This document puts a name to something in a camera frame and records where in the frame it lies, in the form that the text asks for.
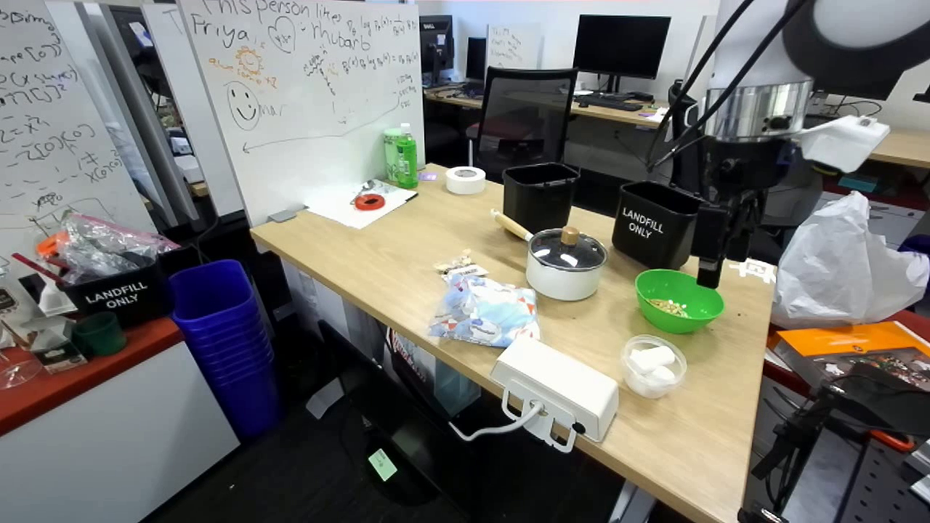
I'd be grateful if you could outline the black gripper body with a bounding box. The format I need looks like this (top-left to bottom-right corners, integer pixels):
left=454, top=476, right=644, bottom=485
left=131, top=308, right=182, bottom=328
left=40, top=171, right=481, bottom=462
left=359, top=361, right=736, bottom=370
left=670, top=133, right=808, bottom=212

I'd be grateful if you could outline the clear plastic bowl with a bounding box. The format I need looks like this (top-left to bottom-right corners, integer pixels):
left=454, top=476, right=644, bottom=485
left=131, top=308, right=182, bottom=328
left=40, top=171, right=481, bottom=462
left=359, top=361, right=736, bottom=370
left=619, top=331, right=692, bottom=402

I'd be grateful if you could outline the green plastic bowl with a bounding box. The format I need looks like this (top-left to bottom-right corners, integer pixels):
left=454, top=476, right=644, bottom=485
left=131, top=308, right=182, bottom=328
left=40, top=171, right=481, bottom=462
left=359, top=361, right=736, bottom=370
left=630, top=267, right=726, bottom=337

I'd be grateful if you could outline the black bin labelled landfill only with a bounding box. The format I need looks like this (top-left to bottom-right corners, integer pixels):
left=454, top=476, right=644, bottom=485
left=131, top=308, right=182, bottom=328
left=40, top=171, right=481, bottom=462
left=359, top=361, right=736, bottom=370
left=611, top=181, right=707, bottom=273

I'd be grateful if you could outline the grey round bowl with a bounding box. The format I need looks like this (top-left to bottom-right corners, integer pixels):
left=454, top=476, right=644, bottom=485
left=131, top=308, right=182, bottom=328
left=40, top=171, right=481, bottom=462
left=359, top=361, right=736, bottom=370
left=522, top=223, right=611, bottom=305

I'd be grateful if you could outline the plain black bin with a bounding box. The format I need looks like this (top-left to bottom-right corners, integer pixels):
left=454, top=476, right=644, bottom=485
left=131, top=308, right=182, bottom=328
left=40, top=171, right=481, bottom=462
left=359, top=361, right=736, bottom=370
left=499, top=161, right=583, bottom=236

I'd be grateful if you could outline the black landfill bin with clutter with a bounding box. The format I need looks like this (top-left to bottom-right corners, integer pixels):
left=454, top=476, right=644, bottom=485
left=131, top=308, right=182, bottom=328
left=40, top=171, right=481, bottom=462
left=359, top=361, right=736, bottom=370
left=60, top=244, right=202, bottom=331

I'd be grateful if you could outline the peanut pile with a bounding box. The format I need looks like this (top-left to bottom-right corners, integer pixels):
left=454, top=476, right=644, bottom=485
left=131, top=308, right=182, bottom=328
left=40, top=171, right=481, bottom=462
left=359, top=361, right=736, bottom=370
left=650, top=297, right=694, bottom=322

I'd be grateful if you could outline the white plastic bag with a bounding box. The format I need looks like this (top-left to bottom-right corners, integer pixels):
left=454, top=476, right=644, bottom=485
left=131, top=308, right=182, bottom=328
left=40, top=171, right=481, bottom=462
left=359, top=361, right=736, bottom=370
left=771, top=190, right=930, bottom=331

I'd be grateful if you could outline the white marshmallow pile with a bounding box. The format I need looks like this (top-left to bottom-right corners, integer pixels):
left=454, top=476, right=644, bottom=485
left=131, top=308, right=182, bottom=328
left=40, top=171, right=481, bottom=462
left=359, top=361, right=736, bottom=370
left=627, top=344, right=679, bottom=396

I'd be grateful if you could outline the black keyboard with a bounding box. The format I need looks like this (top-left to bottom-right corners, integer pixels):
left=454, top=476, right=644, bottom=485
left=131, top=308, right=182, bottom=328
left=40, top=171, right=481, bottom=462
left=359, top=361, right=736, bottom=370
left=577, top=91, right=650, bottom=113

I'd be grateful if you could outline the orange halloween box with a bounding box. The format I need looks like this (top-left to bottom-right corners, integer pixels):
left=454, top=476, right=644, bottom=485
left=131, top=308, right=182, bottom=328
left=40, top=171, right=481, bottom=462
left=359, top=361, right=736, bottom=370
left=771, top=319, right=930, bottom=392

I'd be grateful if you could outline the black computer monitor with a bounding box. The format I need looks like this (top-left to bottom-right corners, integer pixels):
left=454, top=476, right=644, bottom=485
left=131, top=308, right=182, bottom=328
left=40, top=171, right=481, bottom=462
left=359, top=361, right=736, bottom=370
left=572, top=11, right=673, bottom=85

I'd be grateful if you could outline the wooden spoon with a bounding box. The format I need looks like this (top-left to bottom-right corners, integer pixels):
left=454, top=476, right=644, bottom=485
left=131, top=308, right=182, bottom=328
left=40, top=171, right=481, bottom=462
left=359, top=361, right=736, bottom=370
left=490, top=210, right=538, bottom=247

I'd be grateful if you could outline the white power strip box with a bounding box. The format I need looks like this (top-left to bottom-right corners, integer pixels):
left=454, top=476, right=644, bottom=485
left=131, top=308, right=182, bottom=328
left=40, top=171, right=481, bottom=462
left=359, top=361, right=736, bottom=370
left=489, top=335, right=621, bottom=449

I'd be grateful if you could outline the black mesh office chair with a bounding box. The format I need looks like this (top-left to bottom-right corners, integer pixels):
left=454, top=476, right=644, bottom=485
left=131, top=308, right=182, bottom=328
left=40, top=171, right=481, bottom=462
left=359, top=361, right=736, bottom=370
left=471, top=64, right=580, bottom=184

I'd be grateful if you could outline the crumpled blue white cloth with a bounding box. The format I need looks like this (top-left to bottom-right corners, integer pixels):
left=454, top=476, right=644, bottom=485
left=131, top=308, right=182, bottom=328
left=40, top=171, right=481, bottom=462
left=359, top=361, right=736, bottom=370
left=428, top=260, right=542, bottom=351

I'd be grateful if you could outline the wooden office desk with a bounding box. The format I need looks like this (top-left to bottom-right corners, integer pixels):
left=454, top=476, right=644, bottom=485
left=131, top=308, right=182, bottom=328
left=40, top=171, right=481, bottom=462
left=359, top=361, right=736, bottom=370
left=422, top=85, right=670, bottom=133

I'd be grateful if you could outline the white tape roll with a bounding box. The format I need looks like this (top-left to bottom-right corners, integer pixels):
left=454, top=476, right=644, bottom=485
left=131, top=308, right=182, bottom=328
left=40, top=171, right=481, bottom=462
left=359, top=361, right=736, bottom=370
left=441, top=164, right=490, bottom=197

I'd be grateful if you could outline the small whiteboard with writing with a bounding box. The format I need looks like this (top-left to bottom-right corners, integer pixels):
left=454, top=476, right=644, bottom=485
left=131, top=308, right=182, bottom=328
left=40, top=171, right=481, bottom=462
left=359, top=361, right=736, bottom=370
left=481, top=23, right=545, bottom=72

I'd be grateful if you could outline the green wipes canister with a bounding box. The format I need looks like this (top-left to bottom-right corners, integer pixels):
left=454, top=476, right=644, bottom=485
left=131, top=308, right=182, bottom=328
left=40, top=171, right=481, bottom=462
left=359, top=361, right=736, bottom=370
left=378, top=123, right=422, bottom=191

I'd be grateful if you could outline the small dark monitor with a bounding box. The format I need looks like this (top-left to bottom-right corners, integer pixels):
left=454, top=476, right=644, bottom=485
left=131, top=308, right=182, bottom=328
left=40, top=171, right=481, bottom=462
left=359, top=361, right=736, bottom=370
left=419, top=11, right=460, bottom=78

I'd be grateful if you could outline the white paper sheet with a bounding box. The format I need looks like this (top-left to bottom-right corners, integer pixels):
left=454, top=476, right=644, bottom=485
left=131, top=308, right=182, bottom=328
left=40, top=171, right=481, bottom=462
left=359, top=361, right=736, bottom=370
left=303, top=178, right=422, bottom=234

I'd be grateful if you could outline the black device with green label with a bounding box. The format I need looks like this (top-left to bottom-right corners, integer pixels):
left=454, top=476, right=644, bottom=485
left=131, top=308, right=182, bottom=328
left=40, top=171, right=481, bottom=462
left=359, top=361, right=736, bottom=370
left=324, top=388, right=460, bottom=510

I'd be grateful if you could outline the large whiteboard with smiley drawing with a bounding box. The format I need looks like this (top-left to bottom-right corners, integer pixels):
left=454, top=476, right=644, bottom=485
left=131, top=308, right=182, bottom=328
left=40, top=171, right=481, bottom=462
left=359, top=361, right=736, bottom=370
left=178, top=0, right=429, bottom=226

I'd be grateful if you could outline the stack of blue bins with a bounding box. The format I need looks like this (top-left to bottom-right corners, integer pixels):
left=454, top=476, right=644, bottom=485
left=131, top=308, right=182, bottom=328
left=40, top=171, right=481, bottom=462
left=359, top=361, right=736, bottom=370
left=162, top=255, right=285, bottom=446

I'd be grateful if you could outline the clear plastic bag clutter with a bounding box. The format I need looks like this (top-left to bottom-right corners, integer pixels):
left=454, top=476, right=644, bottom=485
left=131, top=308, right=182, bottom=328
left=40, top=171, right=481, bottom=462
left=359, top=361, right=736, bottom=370
left=35, top=212, right=182, bottom=284

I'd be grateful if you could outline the small dark green cup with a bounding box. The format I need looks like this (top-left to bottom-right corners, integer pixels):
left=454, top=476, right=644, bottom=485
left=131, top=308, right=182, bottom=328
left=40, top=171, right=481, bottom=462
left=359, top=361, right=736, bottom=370
left=69, top=311, right=131, bottom=361

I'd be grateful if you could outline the white cabinet with red top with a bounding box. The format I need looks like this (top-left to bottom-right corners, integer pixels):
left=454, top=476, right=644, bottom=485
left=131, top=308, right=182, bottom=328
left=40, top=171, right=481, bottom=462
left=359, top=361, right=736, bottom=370
left=0, top=316, right=240, bottom=523

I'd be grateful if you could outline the whiteboard with dense writing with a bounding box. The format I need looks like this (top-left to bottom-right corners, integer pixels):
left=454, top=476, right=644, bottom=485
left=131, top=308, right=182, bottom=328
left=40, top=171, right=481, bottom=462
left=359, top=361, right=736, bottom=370
left=0, top=0, right=159, bottom=261

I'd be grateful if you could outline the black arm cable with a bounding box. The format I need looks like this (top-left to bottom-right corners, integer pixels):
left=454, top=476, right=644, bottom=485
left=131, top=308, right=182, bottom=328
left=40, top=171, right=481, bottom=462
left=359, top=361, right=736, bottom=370
left=644, top=0, right=820, bottom=175

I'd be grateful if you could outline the black camera tripod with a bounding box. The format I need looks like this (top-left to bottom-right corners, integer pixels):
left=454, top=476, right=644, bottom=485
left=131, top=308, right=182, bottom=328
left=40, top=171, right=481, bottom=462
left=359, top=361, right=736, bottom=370
left=747, top=383, right=881, bottom=510

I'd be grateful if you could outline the white power strip cable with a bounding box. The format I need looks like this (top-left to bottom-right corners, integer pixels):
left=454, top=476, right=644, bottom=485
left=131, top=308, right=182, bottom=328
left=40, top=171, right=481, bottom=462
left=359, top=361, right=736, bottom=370
left=445, top=392, right=545, bottom=449

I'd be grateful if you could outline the red tape ring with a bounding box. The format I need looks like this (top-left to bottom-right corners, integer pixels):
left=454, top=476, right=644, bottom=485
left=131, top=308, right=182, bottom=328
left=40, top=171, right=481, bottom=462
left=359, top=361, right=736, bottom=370
left=351, top=190, right=388, bottom=216

